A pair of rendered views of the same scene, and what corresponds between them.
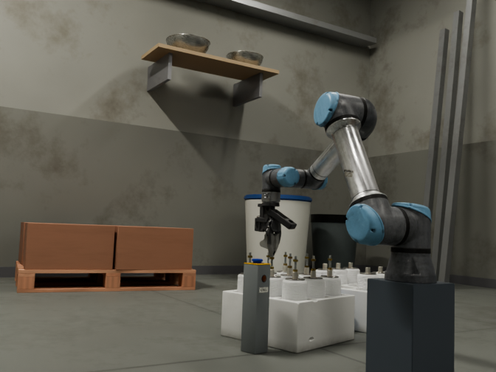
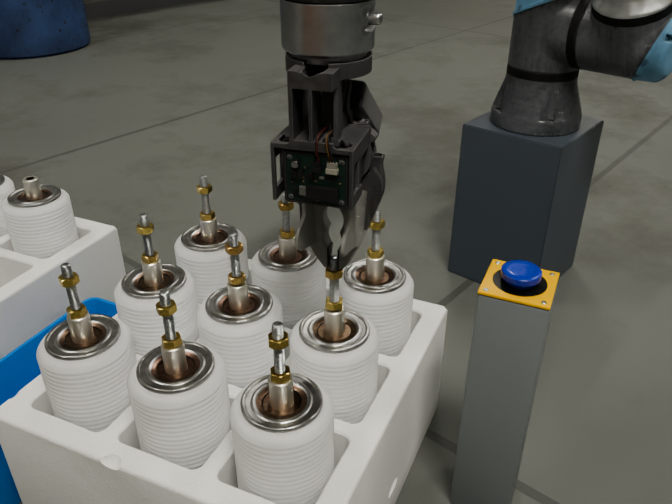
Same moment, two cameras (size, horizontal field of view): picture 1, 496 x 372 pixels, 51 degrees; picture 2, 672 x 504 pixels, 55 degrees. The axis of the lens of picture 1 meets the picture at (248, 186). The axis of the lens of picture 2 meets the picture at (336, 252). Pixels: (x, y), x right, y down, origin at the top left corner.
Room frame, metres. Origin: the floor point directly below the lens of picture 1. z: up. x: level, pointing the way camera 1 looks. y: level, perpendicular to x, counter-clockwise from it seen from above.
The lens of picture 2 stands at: (2.25, 0.41, 0.67)
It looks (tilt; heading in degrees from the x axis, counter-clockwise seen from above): 30 degrees down; 251
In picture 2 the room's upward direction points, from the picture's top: straight up
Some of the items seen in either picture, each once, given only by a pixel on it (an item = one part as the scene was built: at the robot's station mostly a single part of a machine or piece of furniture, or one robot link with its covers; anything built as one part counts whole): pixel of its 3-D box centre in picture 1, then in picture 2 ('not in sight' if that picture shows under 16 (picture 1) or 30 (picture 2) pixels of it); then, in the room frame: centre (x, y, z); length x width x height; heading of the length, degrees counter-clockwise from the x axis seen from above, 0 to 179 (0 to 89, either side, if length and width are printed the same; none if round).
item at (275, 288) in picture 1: (270, 300); (334, 394); (2.08, -0.11, 0.16); 0.10 x 0.10 x 0.18
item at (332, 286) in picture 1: (328, 299); (216, 294); (2.17, -0.35, 0.16); 0.10 x 0.10 x 0.18
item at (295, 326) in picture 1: (288, 314); (248, 410); (2.16, -0.19, 0.09); 0.39 x 0.39 x 0.18; 47
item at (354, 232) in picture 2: (266, 244); (347, 236); (2.07, -0.08, 0.38); 0.06 x 0.03 x 0.09; 55
